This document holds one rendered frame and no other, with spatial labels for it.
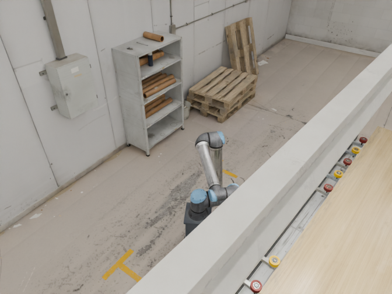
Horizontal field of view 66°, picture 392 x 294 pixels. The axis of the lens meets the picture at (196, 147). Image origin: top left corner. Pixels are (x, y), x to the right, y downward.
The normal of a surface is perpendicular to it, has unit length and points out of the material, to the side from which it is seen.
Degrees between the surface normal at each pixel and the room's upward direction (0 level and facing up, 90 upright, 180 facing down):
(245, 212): 0
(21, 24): 90
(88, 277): 0
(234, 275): 61
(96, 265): 0
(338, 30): 90
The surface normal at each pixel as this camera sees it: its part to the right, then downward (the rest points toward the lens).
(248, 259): 0.66, -0.03
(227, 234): 0.01, -0.79
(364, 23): -0.58, 0.50
